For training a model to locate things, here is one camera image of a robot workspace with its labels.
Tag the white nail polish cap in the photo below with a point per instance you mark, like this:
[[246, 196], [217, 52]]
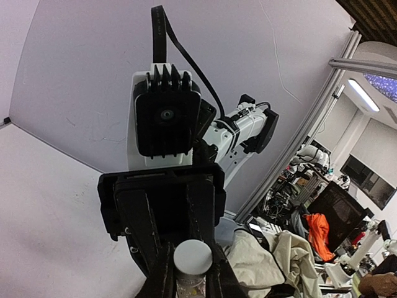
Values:
[[193, 257]]

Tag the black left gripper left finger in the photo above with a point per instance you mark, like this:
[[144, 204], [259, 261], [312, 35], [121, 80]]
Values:
[[161, 281]]

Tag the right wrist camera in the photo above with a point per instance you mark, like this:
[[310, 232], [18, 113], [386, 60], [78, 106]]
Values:
[[163, 119]]

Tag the orange cloth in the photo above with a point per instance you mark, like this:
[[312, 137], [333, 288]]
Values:
[[318, 235]]

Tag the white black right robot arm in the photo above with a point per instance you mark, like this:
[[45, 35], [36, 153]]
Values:
[[230, 142]]

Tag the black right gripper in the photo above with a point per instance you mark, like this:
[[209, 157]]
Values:
[[162, 205]]

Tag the beige sleeve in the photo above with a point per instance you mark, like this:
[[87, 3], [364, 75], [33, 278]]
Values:
[[258, 270]]

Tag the clear glitter nail polish bottle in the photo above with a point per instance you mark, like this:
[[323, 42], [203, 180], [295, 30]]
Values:
[[189, 285]]

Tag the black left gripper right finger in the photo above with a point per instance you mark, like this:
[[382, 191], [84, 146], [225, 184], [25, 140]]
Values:
[[221, 280]]

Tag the black monitor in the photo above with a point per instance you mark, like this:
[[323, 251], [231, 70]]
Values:
[[343, 213]]

